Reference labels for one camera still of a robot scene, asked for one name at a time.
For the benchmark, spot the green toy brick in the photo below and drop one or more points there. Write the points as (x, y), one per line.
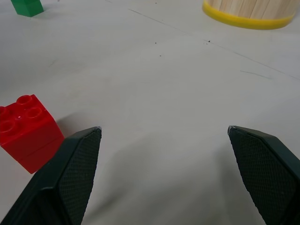
(27, 7)

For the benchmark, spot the wooden slat yellow-rimmed container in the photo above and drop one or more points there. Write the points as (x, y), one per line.
(248, 11)

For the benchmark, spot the red toy brick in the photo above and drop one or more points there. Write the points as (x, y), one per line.
(25, 131)

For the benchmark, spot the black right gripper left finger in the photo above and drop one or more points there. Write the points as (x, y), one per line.
(70, 178)

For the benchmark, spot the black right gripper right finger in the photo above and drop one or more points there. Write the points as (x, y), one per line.
(264, 173)

